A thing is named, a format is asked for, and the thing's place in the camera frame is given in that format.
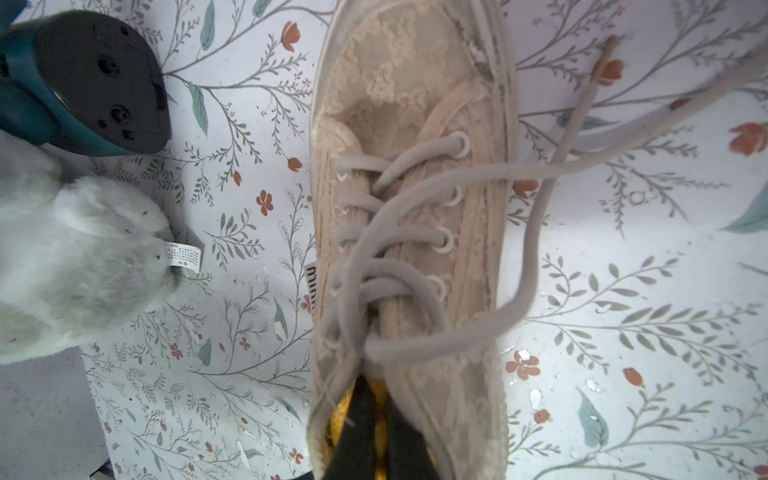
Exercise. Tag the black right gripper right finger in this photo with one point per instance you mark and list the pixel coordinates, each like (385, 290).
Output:
(407, 454)

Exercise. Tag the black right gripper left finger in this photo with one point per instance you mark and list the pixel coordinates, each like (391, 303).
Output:
(355, 456)

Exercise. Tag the yellow insole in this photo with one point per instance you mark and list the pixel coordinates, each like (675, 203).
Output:
(339, 418)

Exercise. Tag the beige lace sneaker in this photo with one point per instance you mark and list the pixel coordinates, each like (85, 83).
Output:
(428, 223)

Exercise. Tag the white fluffy plush dog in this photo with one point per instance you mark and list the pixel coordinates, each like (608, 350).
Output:
(78, 258)

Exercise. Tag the teal handheld device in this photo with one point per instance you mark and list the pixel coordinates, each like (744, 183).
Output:
(82, 81)

